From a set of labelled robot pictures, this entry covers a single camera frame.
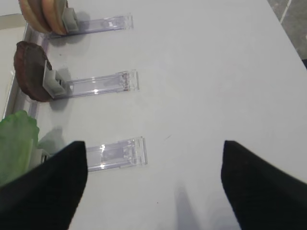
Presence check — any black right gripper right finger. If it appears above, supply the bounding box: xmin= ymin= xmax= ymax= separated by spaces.
xmin=221 ymin=140 xmax=307 ymax=230

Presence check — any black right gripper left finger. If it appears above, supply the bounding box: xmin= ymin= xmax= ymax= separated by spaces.
xmin=0 ymin=141 xmax=88 ymax=230

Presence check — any green lettuce leaf upright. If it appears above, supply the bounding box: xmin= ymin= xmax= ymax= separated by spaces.
xmin=0 ymin=110 xmax=39 ymax=186

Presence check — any brown meat patty upright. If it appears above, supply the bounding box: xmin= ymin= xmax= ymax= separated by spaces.
xmin=13 ymin=41 xmax=52 ymax=102

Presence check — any clear acrylic rack right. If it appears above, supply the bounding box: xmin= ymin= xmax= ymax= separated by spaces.
xmin=14 ymin=16 xmax=148 ymax=172

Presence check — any grey pusher block middle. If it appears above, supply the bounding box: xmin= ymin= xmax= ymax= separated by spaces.
xmin=42 ymin=63 xmax=67 ymax=99

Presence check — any grey pusher block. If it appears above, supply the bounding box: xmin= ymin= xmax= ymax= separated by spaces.
xmin=42 ymin=63 xmax=67 ymax=99
xmin=62 ymin=7 xmax=79 ymax=33

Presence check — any grey pusher block top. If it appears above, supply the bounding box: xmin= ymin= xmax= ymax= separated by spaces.
xmin=62 ymin=7 xmax=79 ymax=33

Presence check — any sesame bun top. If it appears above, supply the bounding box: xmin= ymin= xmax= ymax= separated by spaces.
xmin=18 ymin=0 xmax=51 ymax=34

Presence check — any tan bun slice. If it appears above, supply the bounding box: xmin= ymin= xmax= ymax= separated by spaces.
xmin=42 ymin=0 xmax=68 ymax=35

